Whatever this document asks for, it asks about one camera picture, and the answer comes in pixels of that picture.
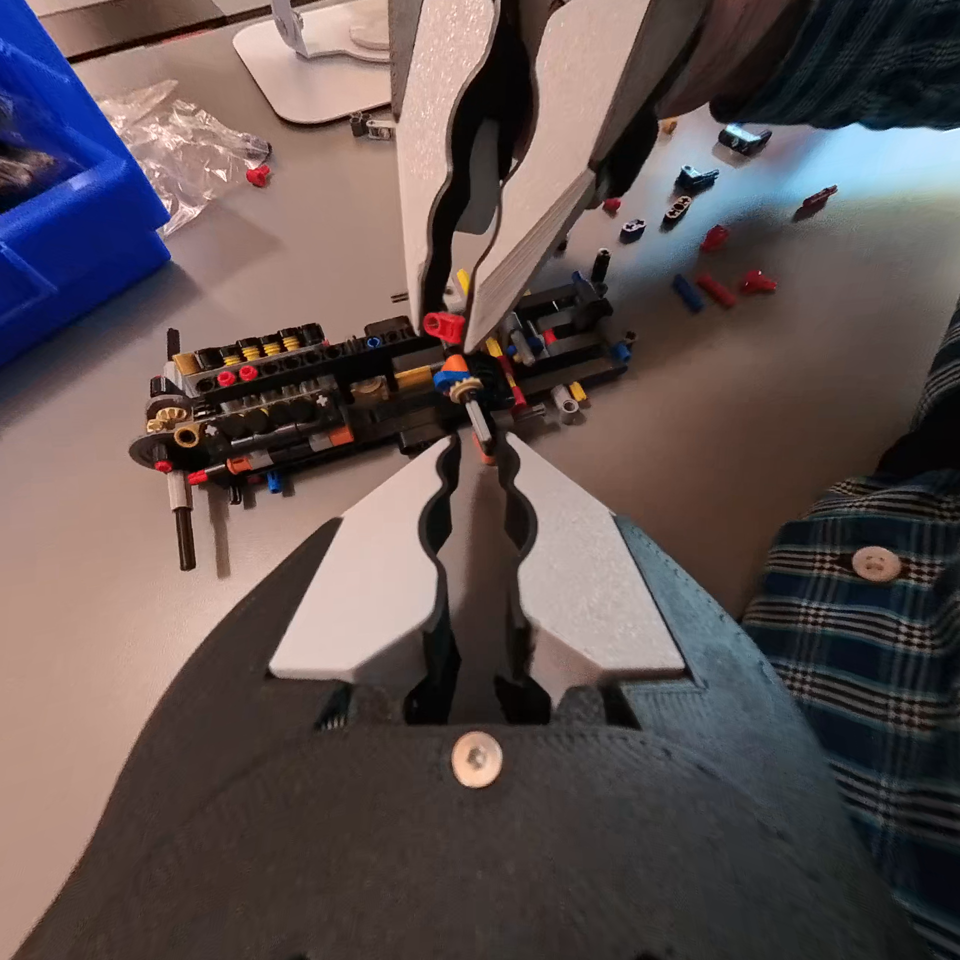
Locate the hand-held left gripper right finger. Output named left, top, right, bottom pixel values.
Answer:
left=496, top=432, right=687, bottom=714

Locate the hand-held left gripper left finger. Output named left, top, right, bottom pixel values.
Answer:
left=268, top=433, right=460, bottom=725

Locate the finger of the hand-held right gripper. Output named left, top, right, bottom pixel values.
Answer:
left=462, top=0, right=710, bottom=355
left=388, top=0, right=504, bottom=335

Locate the lego axle with tan gear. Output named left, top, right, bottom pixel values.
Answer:
left=433, top=352, right=500, bottom=466

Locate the black lego vehicle chassis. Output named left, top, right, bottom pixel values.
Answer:
left=129, top=247, right=639, bottom=571

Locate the person's right forearm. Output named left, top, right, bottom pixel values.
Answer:
left=656, top=0, right=960, bottom=132

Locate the white monitor stand base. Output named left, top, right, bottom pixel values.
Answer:
left=232, top=0, right=410, bottom=125

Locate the clear plastic bag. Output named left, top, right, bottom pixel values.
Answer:
left=96, top=78, right=273, bottom=237

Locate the blue plastic bin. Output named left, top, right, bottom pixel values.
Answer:
left=0, top=0, right=172, bottom=369

